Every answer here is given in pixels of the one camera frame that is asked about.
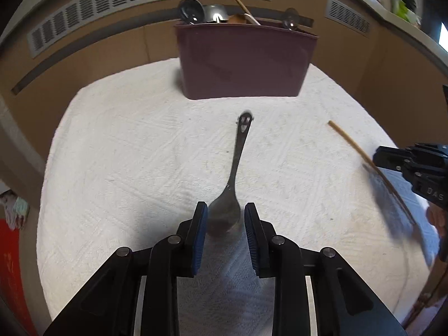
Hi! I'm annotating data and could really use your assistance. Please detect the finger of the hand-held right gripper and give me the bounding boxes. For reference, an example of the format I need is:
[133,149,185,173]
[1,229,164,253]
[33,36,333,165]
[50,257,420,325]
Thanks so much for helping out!
[408,142,448,162]
[373,146,448,183]

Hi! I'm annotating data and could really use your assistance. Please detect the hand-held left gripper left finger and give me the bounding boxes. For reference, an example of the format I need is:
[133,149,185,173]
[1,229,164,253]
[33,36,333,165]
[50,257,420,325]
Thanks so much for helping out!
[43,201,209,336]

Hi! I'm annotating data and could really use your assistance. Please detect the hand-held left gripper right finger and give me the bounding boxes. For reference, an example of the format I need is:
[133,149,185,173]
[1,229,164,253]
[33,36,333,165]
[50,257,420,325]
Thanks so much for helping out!
[244,202,408,336]

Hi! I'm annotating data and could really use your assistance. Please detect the metal smiley-face spoon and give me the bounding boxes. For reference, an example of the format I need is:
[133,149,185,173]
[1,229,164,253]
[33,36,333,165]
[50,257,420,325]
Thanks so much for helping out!
[206,110,255,237]

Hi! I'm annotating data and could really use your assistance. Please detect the wooden chopstick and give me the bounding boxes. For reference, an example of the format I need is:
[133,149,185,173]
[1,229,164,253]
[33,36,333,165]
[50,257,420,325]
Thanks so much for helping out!
[328,120,421,228]
[223,0,257,25]

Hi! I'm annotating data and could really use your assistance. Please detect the plain metal spoon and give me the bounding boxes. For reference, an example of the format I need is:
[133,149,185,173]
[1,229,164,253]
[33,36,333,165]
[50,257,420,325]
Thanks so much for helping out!
[282,7,301,31]

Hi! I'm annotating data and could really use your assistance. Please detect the purple plastic utensil holder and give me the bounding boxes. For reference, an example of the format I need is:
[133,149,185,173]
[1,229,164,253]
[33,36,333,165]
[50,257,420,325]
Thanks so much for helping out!
[174,19,320,101]

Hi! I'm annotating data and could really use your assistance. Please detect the metal shovel-shaped spoon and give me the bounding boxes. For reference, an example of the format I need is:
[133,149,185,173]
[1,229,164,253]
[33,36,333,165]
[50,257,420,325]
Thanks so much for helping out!
[203,4,229,24]

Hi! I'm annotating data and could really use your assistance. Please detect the brown translucent spoon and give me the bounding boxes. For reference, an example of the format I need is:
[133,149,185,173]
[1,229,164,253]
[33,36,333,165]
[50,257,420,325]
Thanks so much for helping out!
[179,0,206,25]

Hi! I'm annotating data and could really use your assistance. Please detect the person's right forearm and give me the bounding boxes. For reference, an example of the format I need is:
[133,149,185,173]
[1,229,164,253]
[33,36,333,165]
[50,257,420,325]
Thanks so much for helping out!
[436,230,448,263]

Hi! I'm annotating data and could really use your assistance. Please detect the person's right hand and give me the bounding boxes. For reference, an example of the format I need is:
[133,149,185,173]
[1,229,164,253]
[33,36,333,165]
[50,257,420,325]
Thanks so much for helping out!
[428,205,448,232]

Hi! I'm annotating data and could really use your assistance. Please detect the white textured cloth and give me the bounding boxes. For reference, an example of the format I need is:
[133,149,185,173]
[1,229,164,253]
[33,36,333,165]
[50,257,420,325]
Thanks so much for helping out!
[37,58,442,336]

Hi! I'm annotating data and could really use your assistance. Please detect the green packet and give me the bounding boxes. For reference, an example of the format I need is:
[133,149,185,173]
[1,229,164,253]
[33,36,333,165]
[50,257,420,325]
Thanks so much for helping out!
[391,0,416,22]

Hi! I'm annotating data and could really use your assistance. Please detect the white shelf ledge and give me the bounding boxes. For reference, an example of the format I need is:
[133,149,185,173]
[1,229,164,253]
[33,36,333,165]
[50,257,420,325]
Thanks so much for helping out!
[346,0,448,64]

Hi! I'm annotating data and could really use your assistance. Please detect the small grey vent grille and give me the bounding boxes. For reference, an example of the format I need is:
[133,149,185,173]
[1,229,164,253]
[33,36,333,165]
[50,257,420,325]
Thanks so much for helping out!
[324,0,371,37]

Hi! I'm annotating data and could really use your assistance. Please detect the patterned hanging cloth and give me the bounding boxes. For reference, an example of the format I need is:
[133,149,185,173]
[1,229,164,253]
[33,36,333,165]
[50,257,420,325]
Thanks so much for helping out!
[0,191,30,230]

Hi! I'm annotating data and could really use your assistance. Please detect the red object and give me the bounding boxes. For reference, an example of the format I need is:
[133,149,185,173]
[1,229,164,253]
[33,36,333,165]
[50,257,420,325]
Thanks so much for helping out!
[0,219,37,336]

